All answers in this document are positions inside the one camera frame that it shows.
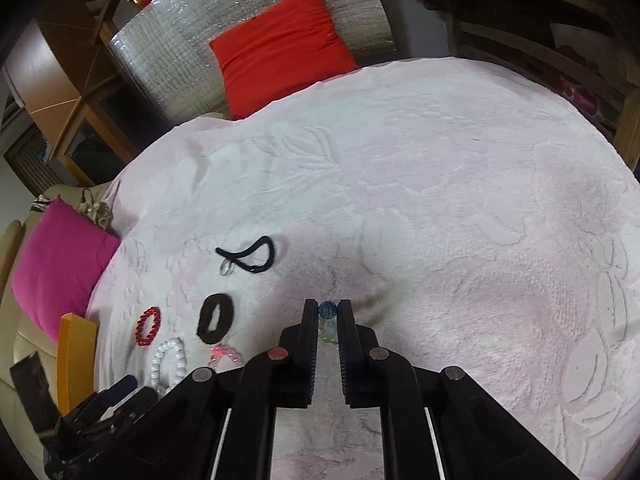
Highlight blue green bead bracelet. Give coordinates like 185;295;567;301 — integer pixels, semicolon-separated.
316;300;342;346

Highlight red bead bracelet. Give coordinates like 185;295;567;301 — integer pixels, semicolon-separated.
134;305;163;347

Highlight pink bead bracelet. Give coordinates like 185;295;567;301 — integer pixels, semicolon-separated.
208;342;244;366

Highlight orange box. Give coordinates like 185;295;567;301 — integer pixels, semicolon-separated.
55;313;99;415

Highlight thick black hair scrunchie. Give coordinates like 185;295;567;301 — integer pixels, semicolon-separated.
196;294;234;344

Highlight magenta pink cushion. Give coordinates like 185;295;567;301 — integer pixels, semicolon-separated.
11;197;120;341

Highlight pale pink embossed bedspread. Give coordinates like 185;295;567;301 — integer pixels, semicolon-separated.
88;58;639;479

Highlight beige crumpled fabric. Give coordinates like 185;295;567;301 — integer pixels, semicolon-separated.
77;188;113;231

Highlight red cushion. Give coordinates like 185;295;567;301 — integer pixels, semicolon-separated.
209;0;359;120

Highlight wooden shelf unit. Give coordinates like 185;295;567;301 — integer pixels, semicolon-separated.
4;0;153;185

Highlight silver foil insulation mat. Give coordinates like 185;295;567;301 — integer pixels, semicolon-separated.
108;0;396;126

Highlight wooden chair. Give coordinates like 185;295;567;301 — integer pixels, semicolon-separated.
422;0;639;170

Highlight white pearl bracelet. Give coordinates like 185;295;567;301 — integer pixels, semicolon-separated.
150;337;188;396

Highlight thin black hair tie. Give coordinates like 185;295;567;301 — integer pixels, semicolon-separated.
214;235;277;276

